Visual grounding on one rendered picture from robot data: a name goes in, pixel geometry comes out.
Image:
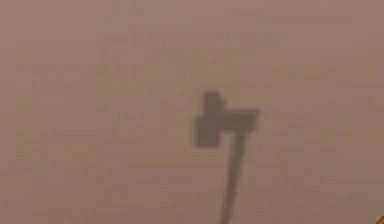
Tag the orange brown object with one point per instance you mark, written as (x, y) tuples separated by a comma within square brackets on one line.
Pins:
[(381, 221)]

